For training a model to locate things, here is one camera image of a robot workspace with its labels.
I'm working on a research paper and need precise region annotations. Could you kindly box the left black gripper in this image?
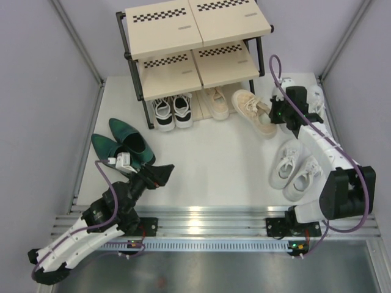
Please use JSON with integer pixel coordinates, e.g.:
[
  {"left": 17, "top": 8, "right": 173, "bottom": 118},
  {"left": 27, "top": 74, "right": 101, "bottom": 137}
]
[{"left": 122, "top": 162, "right": 174, "bottom": 214}]

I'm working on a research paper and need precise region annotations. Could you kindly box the beige lace sneaker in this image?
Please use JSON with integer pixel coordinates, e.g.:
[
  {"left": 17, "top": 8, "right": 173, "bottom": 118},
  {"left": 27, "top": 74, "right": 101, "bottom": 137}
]
[
  {"left": 232, "top": 89, "right": 277, "bottom": 139},
  {"left": 203, "top": 87, "right": 230, "bottom": 121}
]

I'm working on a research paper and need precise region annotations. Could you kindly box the black white sneaker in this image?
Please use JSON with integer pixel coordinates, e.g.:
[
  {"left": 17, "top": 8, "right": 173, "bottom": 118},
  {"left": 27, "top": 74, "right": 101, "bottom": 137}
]
[
  {"left": 172, "top": 93, "right": 193, "bottom": 129},
  {"left": 152, "top": 97, "right": 175, "bottom": 132}
]

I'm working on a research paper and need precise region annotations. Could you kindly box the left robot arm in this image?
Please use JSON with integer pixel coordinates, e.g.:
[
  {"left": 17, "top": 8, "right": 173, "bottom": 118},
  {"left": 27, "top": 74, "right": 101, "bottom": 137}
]
[{"left": 27, "top": 164, "right": 175, "bottom": 285}]

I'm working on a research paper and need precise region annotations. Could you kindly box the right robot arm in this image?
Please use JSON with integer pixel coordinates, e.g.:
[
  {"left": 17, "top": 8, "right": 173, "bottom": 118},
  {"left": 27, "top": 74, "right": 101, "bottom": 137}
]
[{"left": 269, "top": 85, "right": 376, "bottom": 236}]

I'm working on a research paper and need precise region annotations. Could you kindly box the green pointed shoe right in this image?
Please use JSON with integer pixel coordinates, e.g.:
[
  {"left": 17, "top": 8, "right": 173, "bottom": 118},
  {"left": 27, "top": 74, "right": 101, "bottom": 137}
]
[{"left": 109, "top": 118, "right": 156, "bottom": 165}]

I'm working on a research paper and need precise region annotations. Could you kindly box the green pointed shoe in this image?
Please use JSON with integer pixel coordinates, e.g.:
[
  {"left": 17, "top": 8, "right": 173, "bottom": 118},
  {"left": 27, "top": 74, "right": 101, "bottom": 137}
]
[
  {"left": 109, "top": 118, "right": 156, "bottom": 165},
  {"left": 91, "top": 134, "right": 129, "bottom": 161}
]

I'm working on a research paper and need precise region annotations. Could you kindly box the green pointed shoe left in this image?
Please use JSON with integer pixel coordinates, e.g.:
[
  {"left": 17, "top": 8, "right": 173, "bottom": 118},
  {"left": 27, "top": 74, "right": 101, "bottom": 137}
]
[{"left": 91, "top": 134, "right": 129, "bottom": 161}]

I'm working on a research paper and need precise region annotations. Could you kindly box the beige three-tier shoe shelf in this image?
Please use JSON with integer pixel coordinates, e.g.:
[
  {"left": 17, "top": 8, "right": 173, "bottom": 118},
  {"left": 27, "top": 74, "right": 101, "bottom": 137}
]
[{"left": 115, "top": 0, "right": 275, "bottom": 129}]

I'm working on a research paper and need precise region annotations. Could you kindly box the white sneaker back left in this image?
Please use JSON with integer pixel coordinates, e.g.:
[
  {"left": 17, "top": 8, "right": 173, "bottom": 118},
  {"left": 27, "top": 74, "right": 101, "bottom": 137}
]
[{"left": 272, "top": 86, "right": 285, "bottom": 101}]

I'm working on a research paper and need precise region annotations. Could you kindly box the white sneaker back right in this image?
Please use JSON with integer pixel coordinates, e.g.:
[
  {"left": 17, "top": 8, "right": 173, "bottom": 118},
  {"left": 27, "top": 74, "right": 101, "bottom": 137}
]
[{"left": 307, "top": 85, "right": 325, "bottom": 120}]

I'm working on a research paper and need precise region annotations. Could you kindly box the white sneaker front left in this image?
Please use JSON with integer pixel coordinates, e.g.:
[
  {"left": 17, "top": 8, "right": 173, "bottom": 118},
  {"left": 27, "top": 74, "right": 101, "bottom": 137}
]
[{"left": 269, "top": 139, "right": 303, "bottom": 190}]

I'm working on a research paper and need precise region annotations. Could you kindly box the white sneaker front right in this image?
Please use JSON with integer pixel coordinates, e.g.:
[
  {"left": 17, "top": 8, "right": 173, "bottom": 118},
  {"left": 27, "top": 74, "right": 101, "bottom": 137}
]
[{"left": 283, "top": 156, "right": 323, "bottom": 202}]

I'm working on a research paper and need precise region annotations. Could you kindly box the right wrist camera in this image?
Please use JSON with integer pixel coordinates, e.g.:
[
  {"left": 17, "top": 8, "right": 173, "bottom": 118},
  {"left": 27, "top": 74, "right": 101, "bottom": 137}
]
[{"left": 277, "top": 77, "right": 296, "bottom": 91}]

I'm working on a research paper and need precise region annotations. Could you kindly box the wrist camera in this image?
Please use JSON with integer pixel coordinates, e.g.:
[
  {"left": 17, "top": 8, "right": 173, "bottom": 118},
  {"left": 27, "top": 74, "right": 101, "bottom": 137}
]
[
  {"left": 108, "top": 152, "right": 138, "bottom": 174},
  {"left": 277, "top": 77, "right": 296, "bottom": 91}
]

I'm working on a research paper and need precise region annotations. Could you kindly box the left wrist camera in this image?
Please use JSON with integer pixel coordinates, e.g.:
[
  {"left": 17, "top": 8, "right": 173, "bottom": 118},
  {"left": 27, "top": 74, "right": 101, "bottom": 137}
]
[{"left": 108, "top": 152, "right": 138, "bottom": 174}]

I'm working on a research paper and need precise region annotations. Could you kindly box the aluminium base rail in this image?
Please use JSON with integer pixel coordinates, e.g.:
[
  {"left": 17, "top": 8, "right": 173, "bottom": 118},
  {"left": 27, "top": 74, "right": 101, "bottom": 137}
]
[{"left": 50, "top": 205, "right": 381, "bottom": 241}]

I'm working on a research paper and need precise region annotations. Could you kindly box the slotted cable duct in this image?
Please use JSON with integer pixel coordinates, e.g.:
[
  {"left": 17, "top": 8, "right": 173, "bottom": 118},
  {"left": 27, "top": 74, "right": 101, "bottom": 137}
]
[{"left": 98, "top": 237, "right": 308, "bottom": 253}]

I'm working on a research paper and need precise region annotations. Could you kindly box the right aluminium corner post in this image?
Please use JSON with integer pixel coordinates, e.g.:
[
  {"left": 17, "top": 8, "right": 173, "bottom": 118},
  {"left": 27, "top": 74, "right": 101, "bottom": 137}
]
[{"left": 318, "top": 0, "right": 374, "bottom": 84}]

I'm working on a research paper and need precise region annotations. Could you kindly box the aluminium corner post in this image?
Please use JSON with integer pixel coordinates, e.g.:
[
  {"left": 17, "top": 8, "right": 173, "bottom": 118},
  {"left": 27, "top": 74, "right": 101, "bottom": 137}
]
[
  {"left": 48, "top": 0, "right": 104, "bottom": 87},
  {"left": 318, "top": 0, "right": 374, "bottom": 84}
]

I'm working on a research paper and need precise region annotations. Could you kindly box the left aluminium corner post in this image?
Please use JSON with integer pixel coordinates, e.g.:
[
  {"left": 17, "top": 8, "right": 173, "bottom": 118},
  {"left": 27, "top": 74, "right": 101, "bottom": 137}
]
[{"left": 48, "top": 0, "right": 104, "bottom": 87}]

